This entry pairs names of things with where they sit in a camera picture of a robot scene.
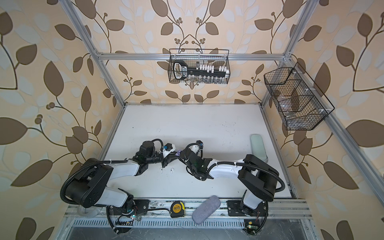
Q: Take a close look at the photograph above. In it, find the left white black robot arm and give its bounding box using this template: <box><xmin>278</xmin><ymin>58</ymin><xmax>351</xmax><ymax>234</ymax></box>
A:
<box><xmin>60</xmin><ymin>139</ymin><xmax>180</xmax><ymax>208</ymax></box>

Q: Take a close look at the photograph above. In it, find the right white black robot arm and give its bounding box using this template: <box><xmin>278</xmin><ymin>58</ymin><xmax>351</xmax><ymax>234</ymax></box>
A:
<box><xmin>179</xmin><ymin>143</ymin><xmax>286</xmax><ymax>210</ymax></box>

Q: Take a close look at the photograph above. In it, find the grey fabric glasses case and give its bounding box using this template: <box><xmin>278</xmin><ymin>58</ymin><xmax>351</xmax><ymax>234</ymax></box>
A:
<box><xmin>192</xmin><ymin>196</ymin><xmax>221</xmax><ymax>225</ymax></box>

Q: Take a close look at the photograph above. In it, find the green glasses case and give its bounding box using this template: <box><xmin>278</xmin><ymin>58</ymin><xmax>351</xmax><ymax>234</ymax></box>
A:
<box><xmin>250</xmin><ymin>134</ymin><xmax>268</xmax><ymax>163</ymax></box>

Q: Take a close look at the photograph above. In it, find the yellow black tape measure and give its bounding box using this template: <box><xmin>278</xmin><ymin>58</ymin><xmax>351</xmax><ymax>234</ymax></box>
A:
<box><xmin>170</xmin><ymin>201</ymin><xmax>186</xmax><ymax>218</ymax></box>

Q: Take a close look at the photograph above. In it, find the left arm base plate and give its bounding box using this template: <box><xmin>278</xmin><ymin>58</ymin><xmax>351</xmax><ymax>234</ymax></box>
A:
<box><xmin>109</xmin><ymin>199</ymin><xmax>150</xmax><ymax>216</ymax></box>

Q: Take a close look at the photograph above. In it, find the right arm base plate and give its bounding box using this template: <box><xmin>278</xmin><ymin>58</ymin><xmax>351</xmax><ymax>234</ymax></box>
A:
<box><xmin>227</xmin><ymin>200</ymin><xmax>268</xmax><ymax>218</ymax></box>

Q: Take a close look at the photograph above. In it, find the black socket holder rail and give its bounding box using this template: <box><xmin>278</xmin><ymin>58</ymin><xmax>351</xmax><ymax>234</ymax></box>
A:
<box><xmin>170</xmin><ymin>60</ymin><xmax>231</xmax><ymax>80</ymax></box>

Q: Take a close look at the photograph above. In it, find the back black wire basket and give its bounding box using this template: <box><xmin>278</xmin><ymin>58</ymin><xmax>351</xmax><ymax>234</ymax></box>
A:
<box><xmin>168</xmin><ymin>48</ymin><xmax>231</xmax><ymax>85</ymax></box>

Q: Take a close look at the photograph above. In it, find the black wire basket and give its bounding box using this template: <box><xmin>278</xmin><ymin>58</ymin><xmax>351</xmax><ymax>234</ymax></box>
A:
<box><xmin>168</xmin><ymin>48</ymin><xmax>231</xmax><ymax>85</ymax></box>
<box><xmin>264</xmin><ymin>63</ymin><xmax>335</xmax><ymax>131</ymax></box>

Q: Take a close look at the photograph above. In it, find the aluminium frame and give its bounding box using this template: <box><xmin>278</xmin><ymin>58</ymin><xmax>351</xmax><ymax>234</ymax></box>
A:
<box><xmin>53</xmin><ymin>0</ymin><xmax>384</xmax><ymax>240</ymax></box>

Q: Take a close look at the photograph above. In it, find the right black wire basket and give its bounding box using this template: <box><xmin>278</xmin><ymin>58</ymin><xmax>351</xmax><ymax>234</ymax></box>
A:
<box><xmin>264</xmin><ymin>63</ymin><xmax>335</xmax><ymax>131</ymax></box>

